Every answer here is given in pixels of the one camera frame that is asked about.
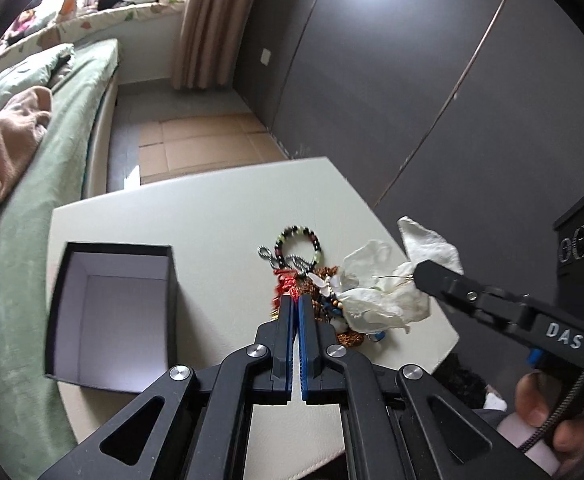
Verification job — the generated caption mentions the floral windowsill cushion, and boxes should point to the floral windowsill cushion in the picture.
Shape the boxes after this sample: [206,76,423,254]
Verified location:
[0,0,187,72]

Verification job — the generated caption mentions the red tassel charm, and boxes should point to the red tassel charm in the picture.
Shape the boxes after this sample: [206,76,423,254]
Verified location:
[272,269,299,313]

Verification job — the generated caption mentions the right hand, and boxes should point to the right hand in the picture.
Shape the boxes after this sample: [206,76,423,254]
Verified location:
[514,372,584,478]

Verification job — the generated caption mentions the green bed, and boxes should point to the green bed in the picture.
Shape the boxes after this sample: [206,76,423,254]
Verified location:
[0,39,120,479]

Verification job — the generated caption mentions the brown rudraksha bead bracelet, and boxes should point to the brown rudraksha bead bracelet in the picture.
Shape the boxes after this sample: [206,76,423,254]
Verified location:
[311,264,366,347]

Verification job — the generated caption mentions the black open jewelry box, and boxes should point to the black open jewelry box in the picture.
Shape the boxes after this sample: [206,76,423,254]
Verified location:
[44,242,179,393]

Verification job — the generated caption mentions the silver ball chain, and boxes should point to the silver ball chain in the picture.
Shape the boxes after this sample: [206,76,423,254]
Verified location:
[257,245,314,276]

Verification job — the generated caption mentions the black braided cable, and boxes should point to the black braided cable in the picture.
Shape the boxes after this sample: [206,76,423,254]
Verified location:
[518,311,584,453]

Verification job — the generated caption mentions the white wall switch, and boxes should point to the white wall switch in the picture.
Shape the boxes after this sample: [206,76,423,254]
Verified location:
[260,48,271,66]

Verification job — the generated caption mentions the light green quilt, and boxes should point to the light green quilt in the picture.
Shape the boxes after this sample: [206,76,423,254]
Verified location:
[0,44,75,110]

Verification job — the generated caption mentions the white tissue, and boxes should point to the white tissue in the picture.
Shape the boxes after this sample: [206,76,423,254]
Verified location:
[335,216,463,334]

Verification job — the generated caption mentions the flattened cardboard sheets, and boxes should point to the flattened cardboard sheets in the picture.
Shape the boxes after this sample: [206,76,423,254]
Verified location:
[138,113,286,184]

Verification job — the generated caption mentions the multicolour bead bracelet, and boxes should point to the multicolour bead bracelet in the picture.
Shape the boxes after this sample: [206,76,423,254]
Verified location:
[273,224,322,271]

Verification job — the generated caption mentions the pink curtain right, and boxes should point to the pink curtain right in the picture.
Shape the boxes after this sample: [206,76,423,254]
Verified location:
[171,0,254,90]

